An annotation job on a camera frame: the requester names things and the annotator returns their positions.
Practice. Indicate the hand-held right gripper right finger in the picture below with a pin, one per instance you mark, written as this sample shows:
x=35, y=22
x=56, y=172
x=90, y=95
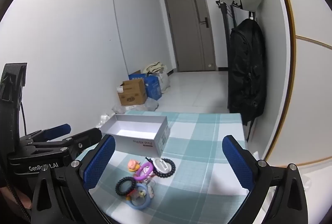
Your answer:
x=237, y=161

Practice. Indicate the white sack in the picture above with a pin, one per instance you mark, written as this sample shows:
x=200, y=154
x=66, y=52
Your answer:
x=164, y=81

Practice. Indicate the small red hair clip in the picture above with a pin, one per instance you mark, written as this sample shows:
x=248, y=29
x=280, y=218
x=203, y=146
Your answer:
x=128, y=198

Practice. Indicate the teal checked tablecloth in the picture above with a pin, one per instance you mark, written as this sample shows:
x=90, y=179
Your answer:
x=197, y=135

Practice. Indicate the beige cloth bag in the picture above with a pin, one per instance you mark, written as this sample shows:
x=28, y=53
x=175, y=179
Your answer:
x=154, y=67

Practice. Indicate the pink pig hair clip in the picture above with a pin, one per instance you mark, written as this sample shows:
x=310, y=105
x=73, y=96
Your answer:
x=132, y=165

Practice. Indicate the crumpled clear plastic wrap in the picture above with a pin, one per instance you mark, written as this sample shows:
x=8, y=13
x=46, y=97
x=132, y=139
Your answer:
x=105, y=119

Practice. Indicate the person's left hand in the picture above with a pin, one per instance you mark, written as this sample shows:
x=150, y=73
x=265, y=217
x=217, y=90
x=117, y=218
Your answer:
x=23, y=200

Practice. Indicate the blue cardboard box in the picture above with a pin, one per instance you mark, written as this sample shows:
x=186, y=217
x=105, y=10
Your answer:
x=154, y=88

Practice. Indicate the white cardboard box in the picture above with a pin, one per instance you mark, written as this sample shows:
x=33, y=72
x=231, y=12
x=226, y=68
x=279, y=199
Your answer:
x=140, y=139

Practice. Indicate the clear plastic bag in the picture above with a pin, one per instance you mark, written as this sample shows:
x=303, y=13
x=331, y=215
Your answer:
x=150, y=104

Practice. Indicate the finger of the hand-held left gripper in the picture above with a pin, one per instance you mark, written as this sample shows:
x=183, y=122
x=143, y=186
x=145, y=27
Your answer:
x=58, y=131
x=87, y=137

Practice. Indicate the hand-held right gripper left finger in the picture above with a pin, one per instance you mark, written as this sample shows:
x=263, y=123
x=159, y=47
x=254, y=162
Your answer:
x=99, y=161

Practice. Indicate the black backpack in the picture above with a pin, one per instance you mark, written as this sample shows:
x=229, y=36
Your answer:
x=246, y=71

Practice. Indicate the brown cardboard box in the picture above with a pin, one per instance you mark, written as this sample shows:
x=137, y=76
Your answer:
x=132, y=93

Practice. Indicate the grey door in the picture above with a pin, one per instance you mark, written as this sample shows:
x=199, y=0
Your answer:
x=186, y=32

